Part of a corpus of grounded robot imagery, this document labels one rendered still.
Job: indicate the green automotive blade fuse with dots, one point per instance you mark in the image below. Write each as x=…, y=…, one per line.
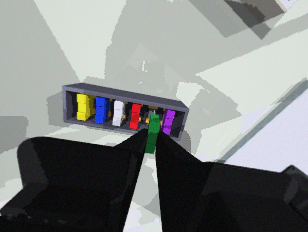
x=153, y=130

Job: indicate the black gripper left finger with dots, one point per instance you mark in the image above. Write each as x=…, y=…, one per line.
x=86, y=165

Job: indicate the purple fuse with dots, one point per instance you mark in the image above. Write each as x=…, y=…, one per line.
x=167, y=120

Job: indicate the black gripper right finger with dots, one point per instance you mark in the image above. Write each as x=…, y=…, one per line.
x=186, y=184

